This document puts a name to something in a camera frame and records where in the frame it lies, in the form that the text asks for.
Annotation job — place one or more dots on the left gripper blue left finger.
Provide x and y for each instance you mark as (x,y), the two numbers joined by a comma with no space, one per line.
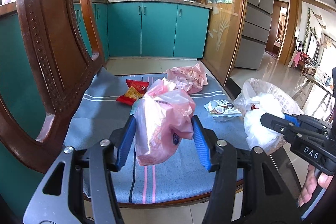
(107,156)

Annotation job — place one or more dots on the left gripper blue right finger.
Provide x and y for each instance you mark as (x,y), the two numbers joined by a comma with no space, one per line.
(220,157)

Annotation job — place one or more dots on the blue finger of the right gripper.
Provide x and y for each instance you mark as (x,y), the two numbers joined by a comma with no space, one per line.
(292,119)
(277,124)

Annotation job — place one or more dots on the white plastic bag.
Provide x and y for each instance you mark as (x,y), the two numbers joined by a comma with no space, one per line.
(261,109)

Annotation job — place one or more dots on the small pink plastic bag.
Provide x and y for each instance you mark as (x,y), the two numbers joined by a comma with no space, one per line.
(163,117)

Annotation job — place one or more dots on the white plastic lattice trash basket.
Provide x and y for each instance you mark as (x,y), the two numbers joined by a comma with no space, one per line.
(252,87)

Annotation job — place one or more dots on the teal lower kitchen cabinets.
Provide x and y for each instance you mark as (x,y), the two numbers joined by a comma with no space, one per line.
(133,30)

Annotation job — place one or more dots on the person right hand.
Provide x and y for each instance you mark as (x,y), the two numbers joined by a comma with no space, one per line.
(311,184)

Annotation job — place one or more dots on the clear silver snack wrapper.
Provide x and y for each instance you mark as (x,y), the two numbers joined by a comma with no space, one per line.
(222,110)

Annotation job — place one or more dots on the red yellow snack packet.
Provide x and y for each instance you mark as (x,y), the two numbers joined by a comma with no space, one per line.
(136,90)

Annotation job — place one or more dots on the large pink plastic bag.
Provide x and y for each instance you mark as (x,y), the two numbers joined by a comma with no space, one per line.
(192,79)

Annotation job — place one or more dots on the silver refrigerator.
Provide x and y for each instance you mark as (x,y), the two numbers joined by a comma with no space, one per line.
(255,34)

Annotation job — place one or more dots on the dark wooden chair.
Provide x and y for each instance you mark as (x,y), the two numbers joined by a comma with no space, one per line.
(65,53)

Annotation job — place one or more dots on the glass sliding door wooden frame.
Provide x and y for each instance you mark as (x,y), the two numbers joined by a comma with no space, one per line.
(223,36)

